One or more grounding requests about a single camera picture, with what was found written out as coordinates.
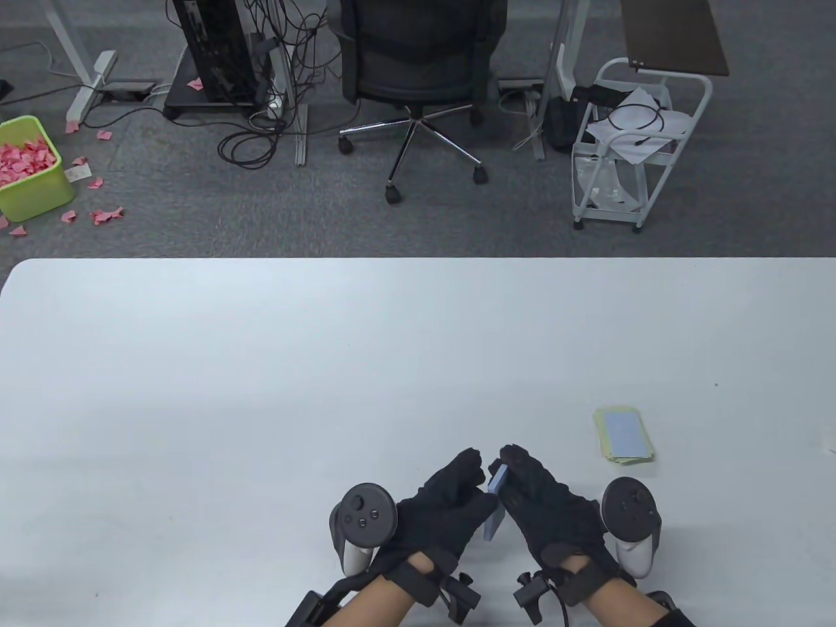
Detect person's left hand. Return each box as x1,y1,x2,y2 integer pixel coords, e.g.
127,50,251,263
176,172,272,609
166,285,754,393
369,448,498,577

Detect person's right hand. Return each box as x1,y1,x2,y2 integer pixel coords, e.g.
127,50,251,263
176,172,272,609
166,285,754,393
500,445,637,583

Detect stack of torn sticky notes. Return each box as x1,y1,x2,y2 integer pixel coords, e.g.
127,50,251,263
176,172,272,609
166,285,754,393
593,406,656,466

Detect person's right forearm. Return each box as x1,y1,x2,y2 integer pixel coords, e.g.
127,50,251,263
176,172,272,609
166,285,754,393
558,555,673,627

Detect person's left forearm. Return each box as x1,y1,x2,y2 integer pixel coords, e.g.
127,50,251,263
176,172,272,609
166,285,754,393
340,555,432,627

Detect grey right hand controller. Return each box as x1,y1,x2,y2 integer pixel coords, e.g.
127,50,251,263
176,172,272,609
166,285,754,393
601,477,664,579

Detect grey hand controller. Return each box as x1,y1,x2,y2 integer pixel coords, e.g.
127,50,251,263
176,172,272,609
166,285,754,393
601,477,664,579
329,483,398,577

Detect grey left hand controller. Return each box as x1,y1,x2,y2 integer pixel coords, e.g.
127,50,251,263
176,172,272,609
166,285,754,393
329,483,398,577

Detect white metal utility cart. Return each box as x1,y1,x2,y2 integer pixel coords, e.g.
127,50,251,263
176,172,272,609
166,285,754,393
571,57,713,234

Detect clear plastic bag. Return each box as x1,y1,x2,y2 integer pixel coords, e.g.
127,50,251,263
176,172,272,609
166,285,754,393
575,157,644,213

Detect white paper sheets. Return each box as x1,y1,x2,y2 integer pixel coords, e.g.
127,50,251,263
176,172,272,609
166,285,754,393
586,87,692,165

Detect black bag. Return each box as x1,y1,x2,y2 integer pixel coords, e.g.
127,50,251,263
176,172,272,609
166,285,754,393
544,96,592,154

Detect white desk leg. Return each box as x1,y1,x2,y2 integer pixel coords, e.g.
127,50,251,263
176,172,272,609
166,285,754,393
273,0,309,167
47,0,120,123
532,0,575,161

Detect black device on cart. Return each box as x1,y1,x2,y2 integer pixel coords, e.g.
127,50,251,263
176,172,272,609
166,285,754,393
571,84,624,105

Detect black office chair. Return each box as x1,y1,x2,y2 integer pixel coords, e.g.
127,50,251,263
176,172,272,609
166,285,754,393
330,0,509,205

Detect scattered pink floor scraps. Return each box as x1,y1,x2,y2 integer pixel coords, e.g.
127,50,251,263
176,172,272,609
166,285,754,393
0,120,125,237

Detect black rolling computer stand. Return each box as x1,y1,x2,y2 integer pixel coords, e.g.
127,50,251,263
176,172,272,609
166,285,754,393
162,46,262,121

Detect dark brown board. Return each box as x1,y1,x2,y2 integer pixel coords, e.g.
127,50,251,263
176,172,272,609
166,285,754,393
619,0,730,78

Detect green plastic bin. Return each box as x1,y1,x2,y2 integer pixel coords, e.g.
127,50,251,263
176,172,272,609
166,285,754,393
0,116,76,223

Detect black computer tower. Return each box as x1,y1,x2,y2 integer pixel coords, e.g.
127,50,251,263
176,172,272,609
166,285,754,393
171,0,257,104

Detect dark grey power strip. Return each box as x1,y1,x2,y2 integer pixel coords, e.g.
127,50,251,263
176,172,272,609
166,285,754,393
101,80,157,103

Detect pile of pink paper scraps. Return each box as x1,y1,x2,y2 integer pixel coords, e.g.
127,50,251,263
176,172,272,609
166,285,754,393
0,136,58,185

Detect black cable on cart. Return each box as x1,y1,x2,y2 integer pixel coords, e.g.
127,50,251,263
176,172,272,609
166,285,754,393
607,101,668,146

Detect bundle of black cables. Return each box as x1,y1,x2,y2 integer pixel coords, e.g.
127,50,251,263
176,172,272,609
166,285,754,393
217,0,347,170

